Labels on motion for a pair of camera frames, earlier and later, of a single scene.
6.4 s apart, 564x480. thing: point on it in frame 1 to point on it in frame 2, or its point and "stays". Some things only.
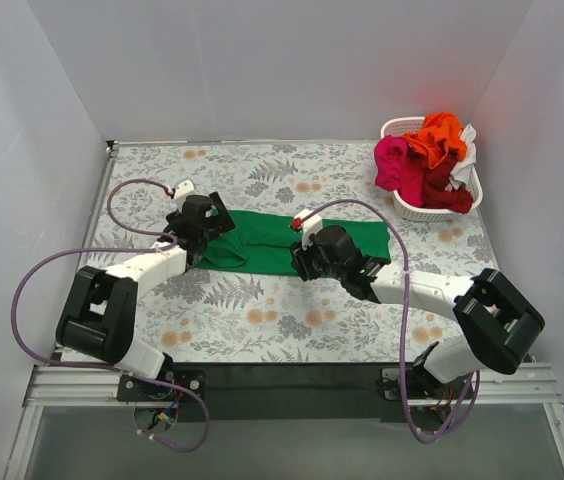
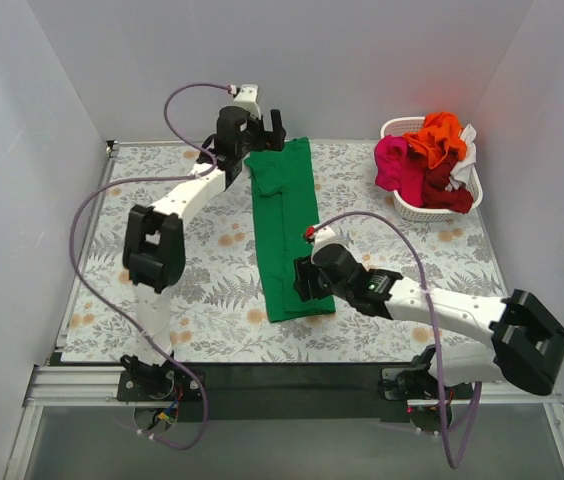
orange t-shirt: (441, 135) stays
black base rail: (284, 392) stays
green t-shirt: (261, 243) to (285, 207)
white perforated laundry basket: (407, 125) stays
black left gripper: (222, 215) to (266, 136)
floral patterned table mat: (217, 313) stays
